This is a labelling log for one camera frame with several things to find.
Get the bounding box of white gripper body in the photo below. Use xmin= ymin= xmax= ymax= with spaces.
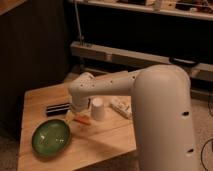
xmin=65 ymin=101 xmax=90 ymax=124

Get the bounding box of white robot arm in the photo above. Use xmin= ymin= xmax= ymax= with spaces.
xmin=68 ymin=65 xmax=199 ymax=171

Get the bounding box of white paper cup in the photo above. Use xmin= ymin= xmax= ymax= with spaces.
xmin=91 ymin=98 xmax=105 ymax=121

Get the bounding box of black rectangular case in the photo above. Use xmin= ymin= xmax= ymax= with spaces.
xmin=46 ymin=103 xmax=70 ymax=117

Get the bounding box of green round plate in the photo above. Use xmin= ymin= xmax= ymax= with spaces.
xmin=31 ymin=119 xmax=71 ymax=157

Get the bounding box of metal vertical pole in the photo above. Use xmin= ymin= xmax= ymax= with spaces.
xmin=74 ymin=0 xmax=84 ymax=45

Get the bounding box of grey metal beam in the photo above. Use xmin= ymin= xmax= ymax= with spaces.
xmin=70 ymin=41 xmax=213 ymax=82

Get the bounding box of cluttered background shelf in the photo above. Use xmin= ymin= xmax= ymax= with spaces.
xmin=68 ymin=0 xmax=213 ymax=21

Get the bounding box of black cable on floor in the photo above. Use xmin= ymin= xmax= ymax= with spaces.
xmin=200 ymin=96 xmax=213 ymax=168

